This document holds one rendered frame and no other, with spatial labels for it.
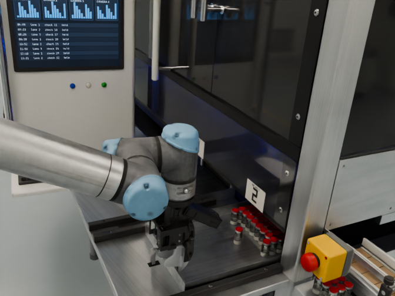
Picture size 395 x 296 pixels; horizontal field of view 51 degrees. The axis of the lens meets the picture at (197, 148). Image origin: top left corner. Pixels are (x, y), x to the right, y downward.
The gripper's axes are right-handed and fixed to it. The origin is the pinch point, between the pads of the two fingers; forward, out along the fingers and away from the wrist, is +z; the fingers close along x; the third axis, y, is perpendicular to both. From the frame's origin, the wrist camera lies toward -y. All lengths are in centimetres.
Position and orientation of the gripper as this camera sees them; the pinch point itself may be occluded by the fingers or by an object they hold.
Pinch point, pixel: (181, 265)
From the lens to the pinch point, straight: 103.2
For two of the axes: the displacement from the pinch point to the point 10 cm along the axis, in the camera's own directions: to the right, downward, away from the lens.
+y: -8.9, 1.3, -4.3
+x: 4.5, 3.9, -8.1
